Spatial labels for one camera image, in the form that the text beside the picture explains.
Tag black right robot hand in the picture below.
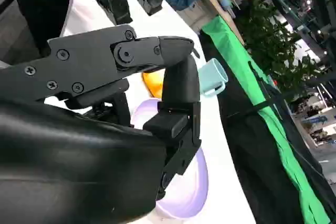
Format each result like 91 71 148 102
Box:
0 24 203 224

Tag orange toy bread roll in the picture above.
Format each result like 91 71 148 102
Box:
141 70 165 99

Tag black office chair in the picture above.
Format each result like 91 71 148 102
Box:
11 0 75 57

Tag lilac plate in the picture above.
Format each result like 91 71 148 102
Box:
130 98 209 221

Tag pale green mug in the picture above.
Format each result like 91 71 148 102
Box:
198 58 229 98

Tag green leafy plant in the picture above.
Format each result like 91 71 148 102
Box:
235 0 330 104

